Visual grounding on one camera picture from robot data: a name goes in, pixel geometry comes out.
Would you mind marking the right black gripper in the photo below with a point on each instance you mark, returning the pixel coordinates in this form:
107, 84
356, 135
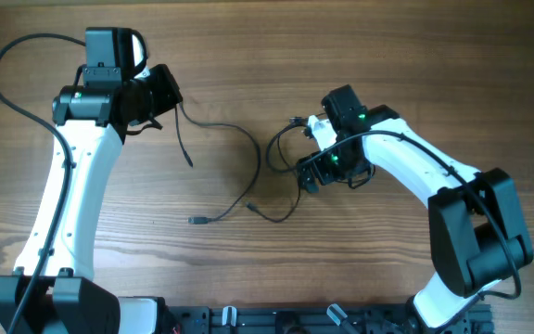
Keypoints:
310, 173

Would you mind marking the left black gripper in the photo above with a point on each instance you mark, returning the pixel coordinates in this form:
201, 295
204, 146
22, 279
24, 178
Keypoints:
169, 95

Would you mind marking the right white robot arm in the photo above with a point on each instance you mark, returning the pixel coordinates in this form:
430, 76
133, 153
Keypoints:
479, 239

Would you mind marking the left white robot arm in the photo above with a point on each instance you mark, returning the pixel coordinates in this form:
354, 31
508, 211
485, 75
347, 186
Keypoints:
51, 288

